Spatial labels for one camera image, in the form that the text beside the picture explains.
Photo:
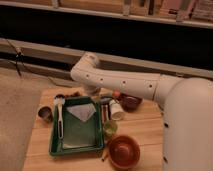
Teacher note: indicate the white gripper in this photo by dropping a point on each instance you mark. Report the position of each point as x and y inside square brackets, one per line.
[91, 90]

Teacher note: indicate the red pepper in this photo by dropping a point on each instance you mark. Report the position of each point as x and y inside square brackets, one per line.
[116, 94]

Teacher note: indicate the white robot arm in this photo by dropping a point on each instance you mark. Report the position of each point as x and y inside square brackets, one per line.
[187, 105]

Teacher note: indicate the green plastic tray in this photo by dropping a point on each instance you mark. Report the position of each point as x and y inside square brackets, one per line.
[79, 136]

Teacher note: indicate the dark red dried item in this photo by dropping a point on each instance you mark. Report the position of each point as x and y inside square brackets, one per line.
[75, 94]

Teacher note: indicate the striped cloth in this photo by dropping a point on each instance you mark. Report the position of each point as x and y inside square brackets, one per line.
[106, 111]

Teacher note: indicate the white folded paper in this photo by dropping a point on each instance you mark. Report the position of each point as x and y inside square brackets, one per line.
[82, 112]

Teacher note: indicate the dark brown bowl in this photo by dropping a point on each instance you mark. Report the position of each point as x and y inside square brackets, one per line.
[130, 103]

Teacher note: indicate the small green cup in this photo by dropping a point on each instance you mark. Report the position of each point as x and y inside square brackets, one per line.
[110, 127]

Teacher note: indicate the small metal cup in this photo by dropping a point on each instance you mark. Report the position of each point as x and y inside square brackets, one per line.
[45, 113]

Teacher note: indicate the yellow pencil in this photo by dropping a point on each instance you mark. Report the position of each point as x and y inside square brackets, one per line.
[104, 154]

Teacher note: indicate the orange clay bowl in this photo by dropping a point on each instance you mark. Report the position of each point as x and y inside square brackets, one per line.
[124, 152]

